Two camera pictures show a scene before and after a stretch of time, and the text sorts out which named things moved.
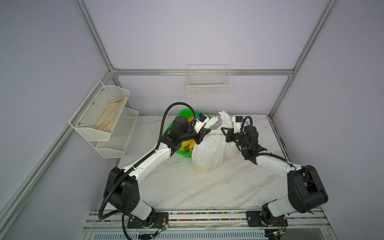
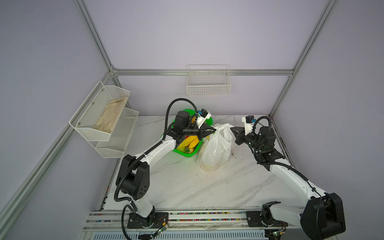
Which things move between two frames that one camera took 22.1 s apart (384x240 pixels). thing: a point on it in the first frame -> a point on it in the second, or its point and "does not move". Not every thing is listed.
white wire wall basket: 205,80 does not move
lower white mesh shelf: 115,146 does not move
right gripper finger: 230,130 -> 239,133
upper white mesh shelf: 96,118 does not move
